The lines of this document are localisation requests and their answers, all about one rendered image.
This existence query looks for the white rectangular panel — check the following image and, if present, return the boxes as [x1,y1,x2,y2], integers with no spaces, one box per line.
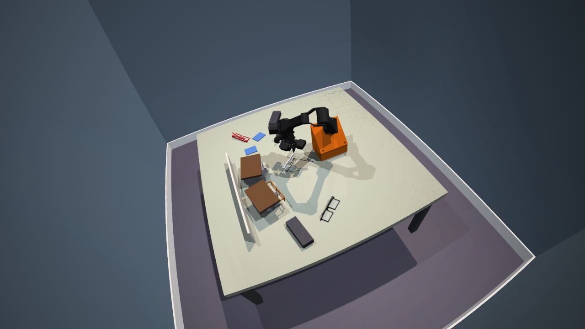
[226,153,255,243]

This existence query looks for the black-framed clear glasses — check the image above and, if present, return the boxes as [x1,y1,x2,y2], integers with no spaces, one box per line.
[320,196,340,222]

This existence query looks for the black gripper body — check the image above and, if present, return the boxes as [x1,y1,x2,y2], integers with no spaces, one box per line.
[274,131,306,150]

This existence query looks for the blue flat rectangular panel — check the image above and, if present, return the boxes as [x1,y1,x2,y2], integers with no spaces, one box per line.
[245,146,257,155]
[252,132,266,142]

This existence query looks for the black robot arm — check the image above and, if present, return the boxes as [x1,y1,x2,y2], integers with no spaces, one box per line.
[268,107,338,151]

